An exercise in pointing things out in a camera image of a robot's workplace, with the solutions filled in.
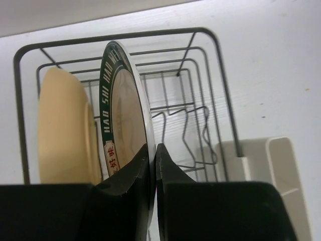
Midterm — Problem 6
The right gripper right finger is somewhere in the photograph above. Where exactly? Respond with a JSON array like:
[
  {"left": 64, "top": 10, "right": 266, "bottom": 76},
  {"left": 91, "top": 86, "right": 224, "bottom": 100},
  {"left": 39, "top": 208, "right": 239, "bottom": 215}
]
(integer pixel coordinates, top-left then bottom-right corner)
[{"left": 155, "top": 144, "right": 297, "bottom": 240}]

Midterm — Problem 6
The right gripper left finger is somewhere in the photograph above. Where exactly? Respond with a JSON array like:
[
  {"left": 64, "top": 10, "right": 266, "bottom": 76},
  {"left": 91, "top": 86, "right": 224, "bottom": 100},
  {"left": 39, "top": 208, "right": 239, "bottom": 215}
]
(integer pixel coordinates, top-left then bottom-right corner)
[{"left": 1, "top": 145, "right": 150, "bottom": 240}]

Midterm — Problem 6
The green rimmed plate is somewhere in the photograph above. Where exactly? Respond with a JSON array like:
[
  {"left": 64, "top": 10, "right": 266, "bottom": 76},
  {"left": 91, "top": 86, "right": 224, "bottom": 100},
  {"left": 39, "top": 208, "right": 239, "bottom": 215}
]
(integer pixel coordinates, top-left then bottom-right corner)
[{"left": 99, "top": 41, "right": 156, "bottom": 229}]

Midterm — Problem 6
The tan plate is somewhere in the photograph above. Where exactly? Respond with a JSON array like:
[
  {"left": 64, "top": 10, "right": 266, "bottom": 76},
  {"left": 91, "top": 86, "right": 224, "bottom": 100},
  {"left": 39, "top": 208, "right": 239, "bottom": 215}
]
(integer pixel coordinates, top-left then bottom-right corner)
[{"left": 38, "top": 67, "right": 102, "bottom": 185}]

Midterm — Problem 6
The beige cutlery holder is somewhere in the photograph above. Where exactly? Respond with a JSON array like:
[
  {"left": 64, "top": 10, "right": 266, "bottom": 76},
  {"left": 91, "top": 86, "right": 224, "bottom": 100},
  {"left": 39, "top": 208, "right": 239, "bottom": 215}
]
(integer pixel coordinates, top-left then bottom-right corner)
[{"left": 215, "top": 137, "right": 312, "bottom": 240}]

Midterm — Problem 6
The black wire dish rack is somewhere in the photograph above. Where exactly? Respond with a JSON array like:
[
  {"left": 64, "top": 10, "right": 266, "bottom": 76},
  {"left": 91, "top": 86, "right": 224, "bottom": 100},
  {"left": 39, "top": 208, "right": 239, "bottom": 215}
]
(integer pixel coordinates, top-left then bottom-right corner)
[{"left": 14, "top": 28, "right": 233, "bottom": 184}]

